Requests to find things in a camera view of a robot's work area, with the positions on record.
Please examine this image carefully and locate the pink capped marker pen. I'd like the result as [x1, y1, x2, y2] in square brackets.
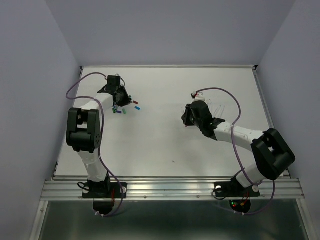
[181, 106, 188, 127]

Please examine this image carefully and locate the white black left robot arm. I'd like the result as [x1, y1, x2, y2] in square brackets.
[66, 72, 133, 197]

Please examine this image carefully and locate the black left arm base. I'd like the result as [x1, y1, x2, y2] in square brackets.
[77, 176, 128, 218]

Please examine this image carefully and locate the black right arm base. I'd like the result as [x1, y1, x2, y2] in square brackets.
[211, 181, 260, 214]

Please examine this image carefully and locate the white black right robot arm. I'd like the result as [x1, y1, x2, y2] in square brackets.
[181, 100, 296, 195]

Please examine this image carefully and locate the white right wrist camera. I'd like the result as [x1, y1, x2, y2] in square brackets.
[191, 91, 206, 102]

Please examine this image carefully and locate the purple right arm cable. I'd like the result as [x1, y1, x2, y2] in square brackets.
[196, 87, 276, 217]

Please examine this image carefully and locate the aluminium rail frame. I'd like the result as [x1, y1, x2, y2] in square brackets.
[30, 66, 318, 240]

